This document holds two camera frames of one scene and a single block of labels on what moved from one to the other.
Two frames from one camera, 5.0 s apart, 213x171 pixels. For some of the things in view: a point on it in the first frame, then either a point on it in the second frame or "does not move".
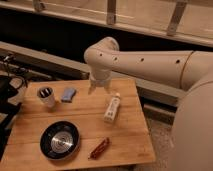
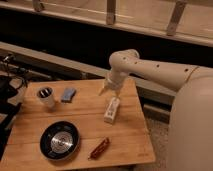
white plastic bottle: x=111 y=109 does not move
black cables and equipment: x=11 y=71 does not move
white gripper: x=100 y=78 to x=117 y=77
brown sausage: x=95 y=151 does not move
